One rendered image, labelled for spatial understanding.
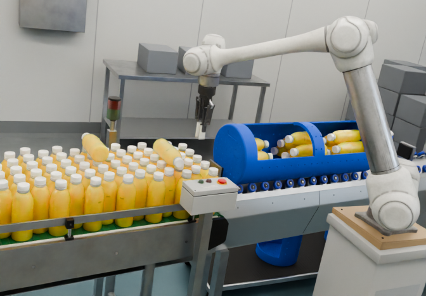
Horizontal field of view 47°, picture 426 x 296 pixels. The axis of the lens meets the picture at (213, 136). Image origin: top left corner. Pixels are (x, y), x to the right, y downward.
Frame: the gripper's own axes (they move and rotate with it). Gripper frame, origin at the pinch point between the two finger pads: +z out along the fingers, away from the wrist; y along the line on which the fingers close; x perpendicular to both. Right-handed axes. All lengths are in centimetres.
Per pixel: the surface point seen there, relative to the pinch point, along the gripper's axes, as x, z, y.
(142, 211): 31.9, 25.5, -19.1
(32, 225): 72, 26, -19
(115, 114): 26.7, 3.3, 34.5
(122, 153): 31.5, 12.3, 8.7
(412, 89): -371, 20, 177
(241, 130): -19.6, -0.7, -2.6
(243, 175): -18.4, 17.5, -11.3
